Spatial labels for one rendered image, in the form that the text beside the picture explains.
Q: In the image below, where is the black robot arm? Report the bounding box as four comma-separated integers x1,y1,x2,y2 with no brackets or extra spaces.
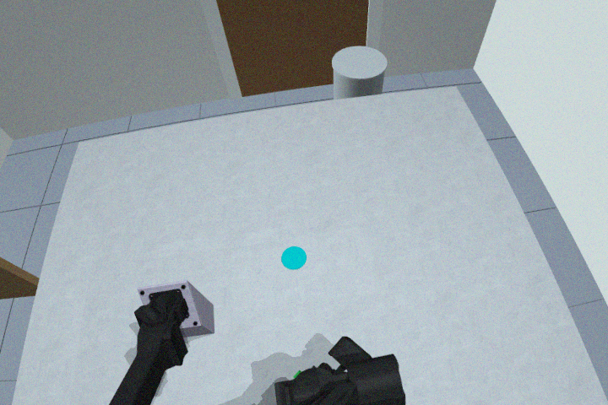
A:
109,289,406,405

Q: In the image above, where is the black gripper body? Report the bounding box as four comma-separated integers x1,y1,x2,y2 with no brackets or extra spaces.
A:
322,337,372,375

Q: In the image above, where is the cyan circle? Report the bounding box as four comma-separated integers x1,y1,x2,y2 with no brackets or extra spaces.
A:
281,246,307,269

